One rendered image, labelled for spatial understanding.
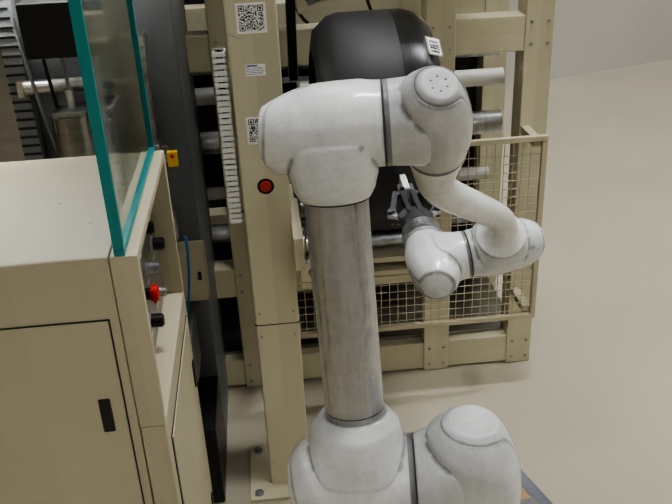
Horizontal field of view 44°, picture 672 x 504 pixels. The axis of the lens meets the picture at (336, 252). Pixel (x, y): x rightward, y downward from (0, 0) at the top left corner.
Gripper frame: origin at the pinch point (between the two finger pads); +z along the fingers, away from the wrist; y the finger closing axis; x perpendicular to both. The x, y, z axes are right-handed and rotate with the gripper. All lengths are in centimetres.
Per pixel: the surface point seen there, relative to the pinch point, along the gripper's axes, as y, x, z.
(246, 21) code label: 35, -33, 29
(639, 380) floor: -101, 120, 45
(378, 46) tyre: 3.5, -28.2, 20.2
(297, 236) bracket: 26.6, 20.0, 11.7
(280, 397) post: 35, 80, 13
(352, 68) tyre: 10.6, -25.1, 15.1
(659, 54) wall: -320, 177, 494
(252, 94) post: 35.4, -15.0, 26.8
